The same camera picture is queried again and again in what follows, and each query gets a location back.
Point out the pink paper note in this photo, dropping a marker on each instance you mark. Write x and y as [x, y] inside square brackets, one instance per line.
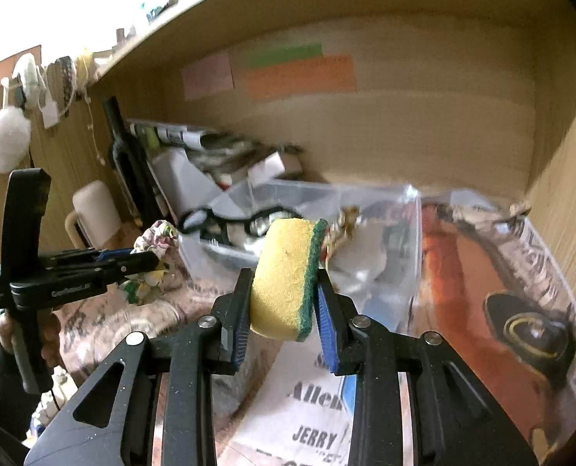
[207, 77]

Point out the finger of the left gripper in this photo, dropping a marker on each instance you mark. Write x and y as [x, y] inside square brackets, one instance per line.
[85, 257]
[77, 278]

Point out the orange paper note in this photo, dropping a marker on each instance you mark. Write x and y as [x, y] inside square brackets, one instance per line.
[312, 76]

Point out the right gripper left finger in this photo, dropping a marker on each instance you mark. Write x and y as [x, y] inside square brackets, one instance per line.
[110, 419]

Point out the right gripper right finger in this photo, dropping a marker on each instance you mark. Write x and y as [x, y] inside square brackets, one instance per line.
[416, 400]

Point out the rolled newspaper stack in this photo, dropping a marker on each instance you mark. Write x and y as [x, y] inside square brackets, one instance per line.
[210, 150]

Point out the clear plastic storage box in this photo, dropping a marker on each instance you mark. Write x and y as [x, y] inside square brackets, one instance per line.
[398, 206]

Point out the person's left hand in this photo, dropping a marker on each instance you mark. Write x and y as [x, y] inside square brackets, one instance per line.
[46, 335]

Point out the white curved plastic sheet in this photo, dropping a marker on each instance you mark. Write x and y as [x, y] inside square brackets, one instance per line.
[183, 185]

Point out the small white cardboard box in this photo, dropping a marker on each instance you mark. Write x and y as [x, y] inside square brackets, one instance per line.
[279, 165]

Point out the green paper note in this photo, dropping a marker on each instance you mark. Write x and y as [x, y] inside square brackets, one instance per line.
[278, 55]

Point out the white fluffy pompom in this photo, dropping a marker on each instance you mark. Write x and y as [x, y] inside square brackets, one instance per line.
[15, 138]

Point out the yellow green sponge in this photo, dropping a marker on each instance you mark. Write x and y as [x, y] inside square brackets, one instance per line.
[281, 302]

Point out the dark glass bottle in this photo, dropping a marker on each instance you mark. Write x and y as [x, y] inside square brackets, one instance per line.
[130, 161]

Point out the gold drawstring pouch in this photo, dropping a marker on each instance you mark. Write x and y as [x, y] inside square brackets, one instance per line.
[340, 231]

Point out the cream mug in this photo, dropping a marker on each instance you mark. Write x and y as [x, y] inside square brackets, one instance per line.
[94, 220]

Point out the white drawstring pouch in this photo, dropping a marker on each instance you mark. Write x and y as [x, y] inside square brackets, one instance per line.
[372, 254]

